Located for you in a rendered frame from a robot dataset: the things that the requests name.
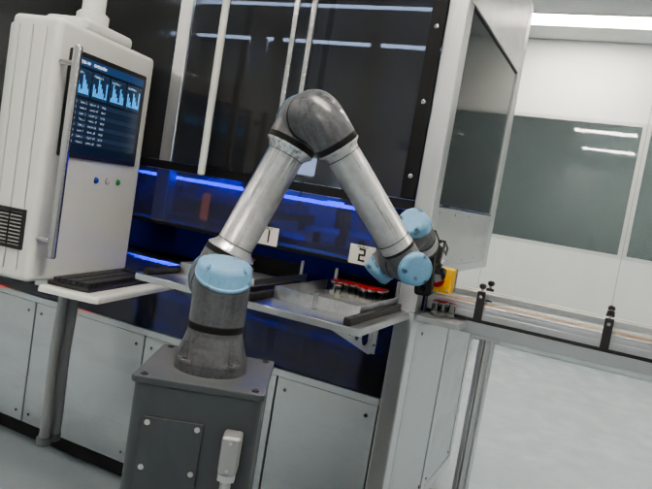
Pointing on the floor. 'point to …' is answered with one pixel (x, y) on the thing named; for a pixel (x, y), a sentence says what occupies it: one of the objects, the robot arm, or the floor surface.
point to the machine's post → (460, 21)
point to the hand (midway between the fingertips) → (434, 280)
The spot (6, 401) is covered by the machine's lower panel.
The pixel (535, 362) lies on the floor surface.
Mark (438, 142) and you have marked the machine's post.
